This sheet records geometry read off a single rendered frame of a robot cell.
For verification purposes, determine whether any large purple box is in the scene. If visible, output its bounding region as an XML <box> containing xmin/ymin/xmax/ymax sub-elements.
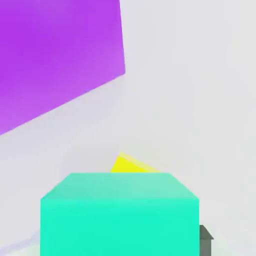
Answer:
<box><xmin>0</xmin><ymin>0</ymin><xmax>126</xmax><ymax>137</ymax></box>

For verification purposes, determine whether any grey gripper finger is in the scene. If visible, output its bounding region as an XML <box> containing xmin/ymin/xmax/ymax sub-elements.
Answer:
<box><xmin>199</xmin><ymin>224</ymin><xmax>215</xmax><ymax>256</ymax></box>

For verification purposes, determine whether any small yellow cube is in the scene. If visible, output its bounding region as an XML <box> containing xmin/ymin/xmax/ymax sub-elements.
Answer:
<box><xmin>110</xmin><ymin>151</ymin><xmax>161</xmax><ymax>173</ymax></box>

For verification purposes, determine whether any small turquoise cube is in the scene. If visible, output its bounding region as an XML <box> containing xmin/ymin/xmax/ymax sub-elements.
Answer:
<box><xmin>40</xmin><ymin>172</ymin><xmax>200</xmax><ymax>256</ymax></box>

